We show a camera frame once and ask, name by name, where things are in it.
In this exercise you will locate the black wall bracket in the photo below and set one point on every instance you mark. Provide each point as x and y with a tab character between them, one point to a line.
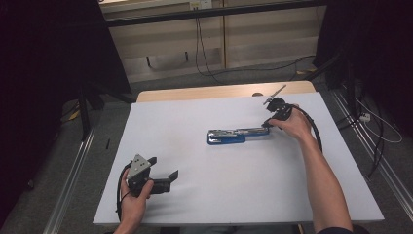
148	61
186	56

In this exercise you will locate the person's left hand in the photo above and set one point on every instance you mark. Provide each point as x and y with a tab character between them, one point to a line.
133	209

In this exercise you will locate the wooden table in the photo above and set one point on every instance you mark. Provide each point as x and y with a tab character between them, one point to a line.
195	92

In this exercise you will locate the black horizontal bar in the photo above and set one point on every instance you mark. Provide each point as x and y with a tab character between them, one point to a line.
211	12

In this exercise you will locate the small black floor item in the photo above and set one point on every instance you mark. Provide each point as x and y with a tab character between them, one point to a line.
107	143

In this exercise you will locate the black stand legs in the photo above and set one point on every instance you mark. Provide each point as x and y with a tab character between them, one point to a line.
85	113
349	81

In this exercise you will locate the aluminium floor rail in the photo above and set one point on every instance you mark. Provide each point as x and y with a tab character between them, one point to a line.
383	165
69	185

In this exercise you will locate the white power adapter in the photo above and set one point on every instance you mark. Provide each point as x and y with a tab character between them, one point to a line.
365	117

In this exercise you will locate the person's grey pants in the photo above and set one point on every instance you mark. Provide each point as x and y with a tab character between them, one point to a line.
233	230

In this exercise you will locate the black curtain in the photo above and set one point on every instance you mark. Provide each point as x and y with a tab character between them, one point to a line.
383	48
42	65

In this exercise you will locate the blue stapler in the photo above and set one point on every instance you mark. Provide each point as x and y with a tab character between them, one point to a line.
227	138

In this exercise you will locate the yellow floor tape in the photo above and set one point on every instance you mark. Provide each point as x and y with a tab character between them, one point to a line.
74	115
308	70

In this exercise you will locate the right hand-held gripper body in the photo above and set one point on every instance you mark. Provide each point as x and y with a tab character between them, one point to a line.
281	109

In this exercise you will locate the white wall socket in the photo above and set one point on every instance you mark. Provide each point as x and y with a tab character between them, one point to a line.
200	4

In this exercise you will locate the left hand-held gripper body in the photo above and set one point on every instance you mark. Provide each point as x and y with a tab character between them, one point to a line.
139	165

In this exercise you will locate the white table cover sheet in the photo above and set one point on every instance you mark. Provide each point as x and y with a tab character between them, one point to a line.
201	188

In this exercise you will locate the person's right hand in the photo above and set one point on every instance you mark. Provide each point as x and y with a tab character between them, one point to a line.
297	125

